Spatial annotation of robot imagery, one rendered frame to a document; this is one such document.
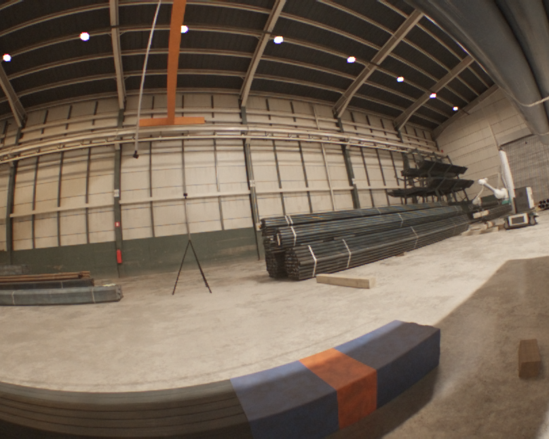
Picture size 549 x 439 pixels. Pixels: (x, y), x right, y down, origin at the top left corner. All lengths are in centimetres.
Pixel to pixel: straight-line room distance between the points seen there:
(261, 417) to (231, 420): 7
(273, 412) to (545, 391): 81
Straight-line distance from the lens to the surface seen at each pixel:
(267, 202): 1139
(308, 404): 67
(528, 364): 98
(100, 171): 1170
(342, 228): 399
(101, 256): 1083
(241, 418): 65
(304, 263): 339
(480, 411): 86
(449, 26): 98
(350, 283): 268
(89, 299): 411
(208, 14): 1065
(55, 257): 1177
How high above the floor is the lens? 57
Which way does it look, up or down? 6 degrees up
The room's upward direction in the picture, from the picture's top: 8 degrees counter-clockwise
